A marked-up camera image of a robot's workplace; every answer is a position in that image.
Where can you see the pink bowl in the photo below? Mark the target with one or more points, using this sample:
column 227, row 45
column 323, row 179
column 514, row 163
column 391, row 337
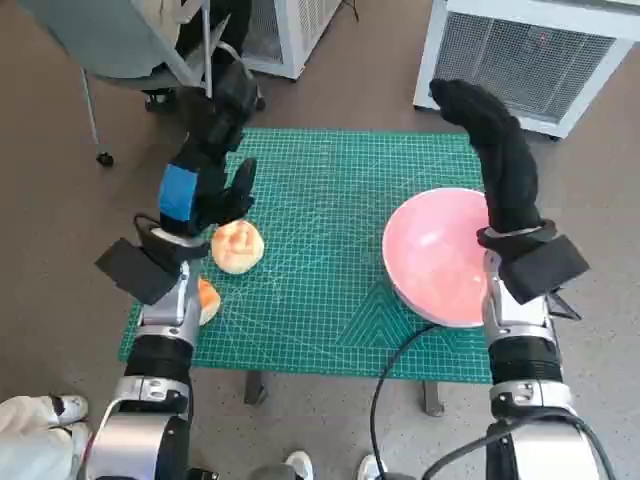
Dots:
column 435, row 250

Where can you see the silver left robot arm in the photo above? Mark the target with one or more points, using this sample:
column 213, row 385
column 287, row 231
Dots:
column 155, row 360

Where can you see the round toy bread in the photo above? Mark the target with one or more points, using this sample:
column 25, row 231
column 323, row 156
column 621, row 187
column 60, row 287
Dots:
column 237, row 247

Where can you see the small white mesh cabinet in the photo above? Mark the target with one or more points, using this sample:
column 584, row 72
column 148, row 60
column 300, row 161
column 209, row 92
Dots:
column 295, row 30

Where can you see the large white mesh cabinet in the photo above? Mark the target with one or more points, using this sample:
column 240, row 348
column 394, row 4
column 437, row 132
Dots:
column 520, row 60

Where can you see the grey office chair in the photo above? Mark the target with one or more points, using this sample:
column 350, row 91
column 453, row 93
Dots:
column 100, row 40

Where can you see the person in white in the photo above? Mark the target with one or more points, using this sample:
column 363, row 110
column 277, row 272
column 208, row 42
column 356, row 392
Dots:
column 30, row 440

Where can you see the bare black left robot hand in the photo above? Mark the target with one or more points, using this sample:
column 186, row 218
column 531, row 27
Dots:
column 177, row 195

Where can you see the seated person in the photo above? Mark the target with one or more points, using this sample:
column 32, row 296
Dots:
column 200, row 30

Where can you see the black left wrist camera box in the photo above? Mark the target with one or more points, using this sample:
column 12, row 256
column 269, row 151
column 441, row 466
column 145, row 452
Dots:
column 132, row 272

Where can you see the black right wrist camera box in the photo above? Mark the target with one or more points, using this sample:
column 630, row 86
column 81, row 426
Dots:
column 545, row 265

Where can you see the grey table leg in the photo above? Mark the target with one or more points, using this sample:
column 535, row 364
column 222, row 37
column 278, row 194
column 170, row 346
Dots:
column 432, row 397
column 255, row 387

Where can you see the grey robot body part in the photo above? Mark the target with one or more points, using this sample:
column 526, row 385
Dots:
column 270, row 472

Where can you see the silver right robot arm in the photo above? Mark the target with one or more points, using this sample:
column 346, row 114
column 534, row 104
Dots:
column 525, row 350

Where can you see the green cutting mat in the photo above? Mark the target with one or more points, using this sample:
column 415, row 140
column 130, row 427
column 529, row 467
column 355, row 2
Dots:
column 320, row 200

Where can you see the black robot body block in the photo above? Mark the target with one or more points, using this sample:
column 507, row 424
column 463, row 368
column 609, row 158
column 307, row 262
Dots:
column 202, row 474

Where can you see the white shoe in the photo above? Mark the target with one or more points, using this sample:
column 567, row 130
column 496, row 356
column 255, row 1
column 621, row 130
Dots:
column 300, row 465
column 371, row 467

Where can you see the long striped toy bread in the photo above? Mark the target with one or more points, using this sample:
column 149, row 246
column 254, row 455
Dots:
column 210, row 300

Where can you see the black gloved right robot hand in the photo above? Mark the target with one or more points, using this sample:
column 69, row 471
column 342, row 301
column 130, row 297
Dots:
column 505, row 160

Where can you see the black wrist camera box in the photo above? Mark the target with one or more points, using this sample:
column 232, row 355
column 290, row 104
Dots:
column 132, row 272
column 545, row 265

